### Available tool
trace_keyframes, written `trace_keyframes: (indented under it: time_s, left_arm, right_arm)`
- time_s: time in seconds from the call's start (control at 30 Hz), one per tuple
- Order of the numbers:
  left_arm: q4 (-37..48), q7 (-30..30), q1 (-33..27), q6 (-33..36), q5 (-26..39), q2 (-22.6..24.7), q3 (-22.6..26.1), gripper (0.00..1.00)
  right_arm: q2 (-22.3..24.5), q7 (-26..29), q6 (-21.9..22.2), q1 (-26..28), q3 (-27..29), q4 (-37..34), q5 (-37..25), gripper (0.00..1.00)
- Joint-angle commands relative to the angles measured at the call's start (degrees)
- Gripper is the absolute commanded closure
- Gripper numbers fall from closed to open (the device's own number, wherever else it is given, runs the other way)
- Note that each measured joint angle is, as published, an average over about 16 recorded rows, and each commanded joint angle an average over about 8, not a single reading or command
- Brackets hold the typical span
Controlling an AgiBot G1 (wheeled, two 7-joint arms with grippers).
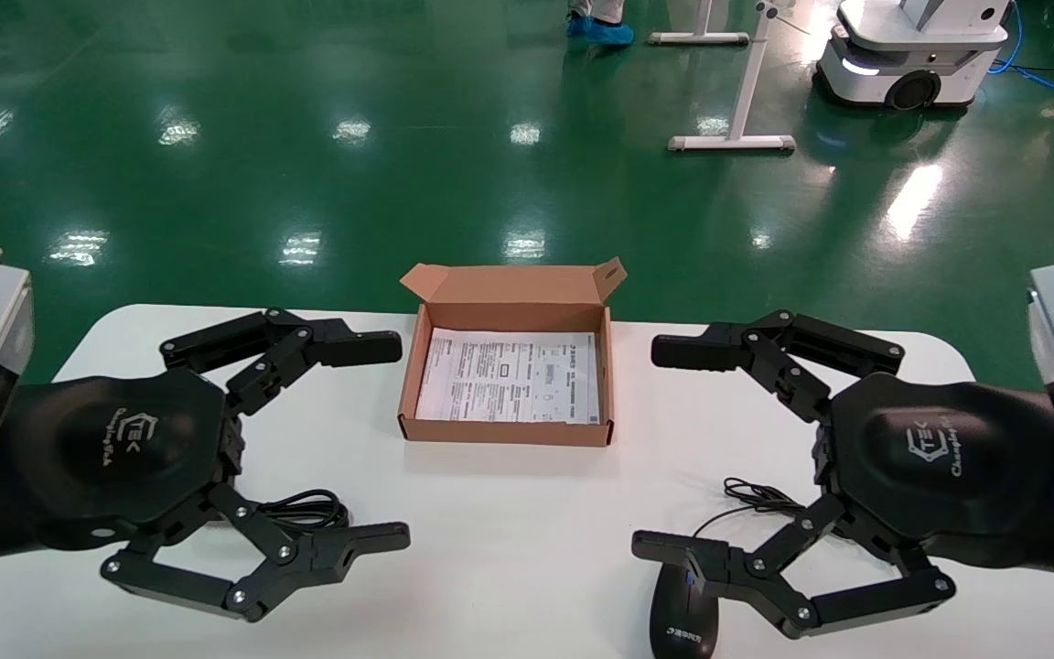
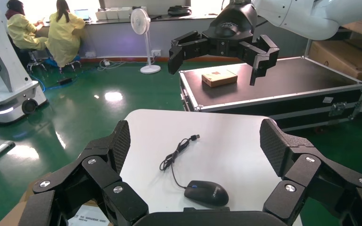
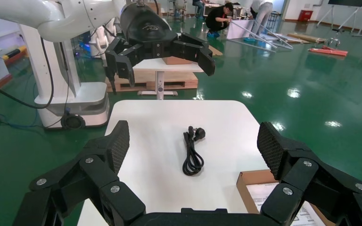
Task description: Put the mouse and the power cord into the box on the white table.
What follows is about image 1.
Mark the white wheeled mobile robot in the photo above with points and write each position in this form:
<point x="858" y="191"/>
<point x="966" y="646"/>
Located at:
<point x="911" y="46"/>

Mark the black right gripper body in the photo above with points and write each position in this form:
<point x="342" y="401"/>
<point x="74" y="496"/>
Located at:
<point x="939" y="467"/>

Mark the white trouser leg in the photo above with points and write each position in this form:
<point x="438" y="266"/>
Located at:
<point x="598" y="8"/>

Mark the brown cardboard box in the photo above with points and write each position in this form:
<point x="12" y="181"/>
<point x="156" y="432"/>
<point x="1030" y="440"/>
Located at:
<point x="509" y="293"/>

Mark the white T-foot table leg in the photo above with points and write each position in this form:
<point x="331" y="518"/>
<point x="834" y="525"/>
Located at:
<point x="696" y="37"/>
<point x="737" y="141"/>

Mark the blue shoe cover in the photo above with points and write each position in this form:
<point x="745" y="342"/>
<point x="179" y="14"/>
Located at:
<point x="607" y="33"/>
<point x="575" y="25"/>

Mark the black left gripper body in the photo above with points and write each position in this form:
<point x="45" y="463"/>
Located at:
<point x="124" y="439"/>

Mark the printed white instruction sheet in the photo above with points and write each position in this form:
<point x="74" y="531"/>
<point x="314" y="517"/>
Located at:
<point x="509" y="380"/>

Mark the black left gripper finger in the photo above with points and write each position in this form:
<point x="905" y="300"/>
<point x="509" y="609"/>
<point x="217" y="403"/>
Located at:
<point x="289" y="346"/>
<point x="307" y="554"/>

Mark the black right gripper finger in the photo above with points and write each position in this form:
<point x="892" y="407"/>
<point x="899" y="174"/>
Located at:
<point x="747" y="572"/>
<point x="765" y="348"/>

